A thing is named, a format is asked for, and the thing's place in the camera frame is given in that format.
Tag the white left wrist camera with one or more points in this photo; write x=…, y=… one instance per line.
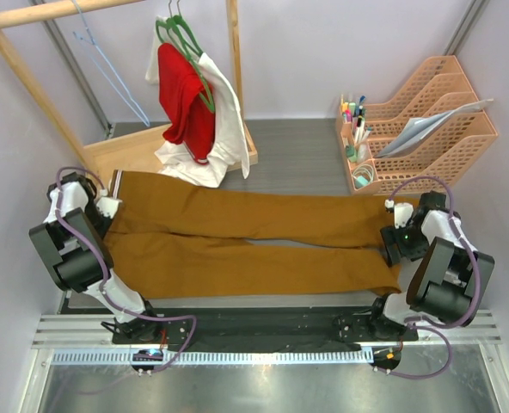
x=108, y=206

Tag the white slotted cable duct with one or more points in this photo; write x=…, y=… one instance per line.
x=150, y=357

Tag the green hanger back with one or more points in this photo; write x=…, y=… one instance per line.
x=168, y=34

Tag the aluminium frame rail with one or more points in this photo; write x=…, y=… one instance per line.
x=85, y=330

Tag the mustard brown trousers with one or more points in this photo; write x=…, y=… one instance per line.
x=171, y=239

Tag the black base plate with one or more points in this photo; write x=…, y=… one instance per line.
x=269, y=325

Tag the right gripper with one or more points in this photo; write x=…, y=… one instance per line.
x=391, y=235

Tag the white shirt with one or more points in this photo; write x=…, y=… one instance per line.
x=230, y=146

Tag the green hanger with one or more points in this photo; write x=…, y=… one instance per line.
x=205, y=95
x=168, y=34

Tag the grey paper folder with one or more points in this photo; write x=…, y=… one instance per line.
x=419, y=129

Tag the red shirt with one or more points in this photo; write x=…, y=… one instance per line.
x=182, y=96

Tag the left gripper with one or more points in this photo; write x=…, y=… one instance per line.
x=107, y=220

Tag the light blue wire hanger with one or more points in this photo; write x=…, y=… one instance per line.
x=103, y=64

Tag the peach plastic desk organizer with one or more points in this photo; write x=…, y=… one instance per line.
x=439, y=84

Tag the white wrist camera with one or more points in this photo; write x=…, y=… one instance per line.
x=108, y=206
x=402, y=212

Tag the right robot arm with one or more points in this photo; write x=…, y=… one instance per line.
x=452, y=274

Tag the pens in organizer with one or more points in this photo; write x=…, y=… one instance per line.
x=352, y=115

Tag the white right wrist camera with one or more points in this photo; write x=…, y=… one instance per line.
x=402, y=212

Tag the green hanger front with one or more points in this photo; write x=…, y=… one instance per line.
x=205, y=95

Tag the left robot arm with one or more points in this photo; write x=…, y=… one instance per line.
x=70, y=243

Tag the mint charger with cable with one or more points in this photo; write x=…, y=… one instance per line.
x=363, y=175

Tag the green eraser box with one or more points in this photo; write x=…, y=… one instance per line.
x=351, y=153

